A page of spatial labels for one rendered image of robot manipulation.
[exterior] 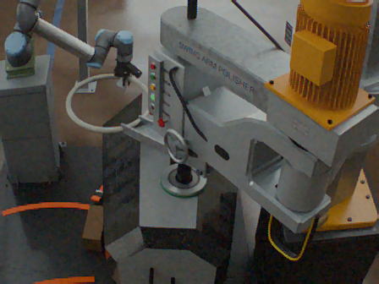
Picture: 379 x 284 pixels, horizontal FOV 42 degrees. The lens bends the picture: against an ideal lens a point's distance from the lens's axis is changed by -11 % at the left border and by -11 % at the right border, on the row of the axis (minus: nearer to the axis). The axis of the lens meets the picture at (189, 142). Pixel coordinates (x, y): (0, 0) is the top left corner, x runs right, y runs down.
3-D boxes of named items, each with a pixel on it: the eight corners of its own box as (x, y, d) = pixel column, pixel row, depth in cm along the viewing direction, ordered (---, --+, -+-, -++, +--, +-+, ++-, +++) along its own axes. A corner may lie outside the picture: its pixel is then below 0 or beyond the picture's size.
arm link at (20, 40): (3, 57, 319) (-1, 50, 302) (14, 34, 322) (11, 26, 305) (22, 63, 321) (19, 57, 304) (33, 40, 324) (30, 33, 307)
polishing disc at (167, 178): (164, 162, 271) (164, 161, 270) (208, 166, 270) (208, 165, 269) (157, 193, 255) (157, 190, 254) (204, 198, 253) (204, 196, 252)
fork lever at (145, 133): (238, 161, 239) (238, 151, 236) (204, 180, 229) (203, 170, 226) (146, 121, 289) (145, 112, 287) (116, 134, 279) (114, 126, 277)
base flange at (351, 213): (357, 165, 296) (359, 159, 293) (377, 226, 258) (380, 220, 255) (280, 166, 293) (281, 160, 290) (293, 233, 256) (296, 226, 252)
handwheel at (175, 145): (203, 161, 229) (205, 133, 220) (184, 172, 224) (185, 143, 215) (179, 143, 238) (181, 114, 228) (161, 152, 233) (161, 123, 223)
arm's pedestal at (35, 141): (4, 188, 372) (-17, 95, 318) (10, 146, 410) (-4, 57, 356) (64, 187, 379) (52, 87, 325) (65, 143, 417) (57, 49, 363)
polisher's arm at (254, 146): (323, 229, 209) (352, 134, 178) (286, 258, 197) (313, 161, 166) (206, 137, 252) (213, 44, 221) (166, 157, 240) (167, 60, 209)
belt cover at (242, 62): (368, 145, 176) (379, 107, 166) (328, 177, 164) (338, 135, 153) (193, 31, 232) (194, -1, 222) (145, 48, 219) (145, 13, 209)
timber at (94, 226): (91, 216, 356) (90, 204, 349) (108, 218, 356) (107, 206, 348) (84, 249, 333) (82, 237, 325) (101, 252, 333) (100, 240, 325)
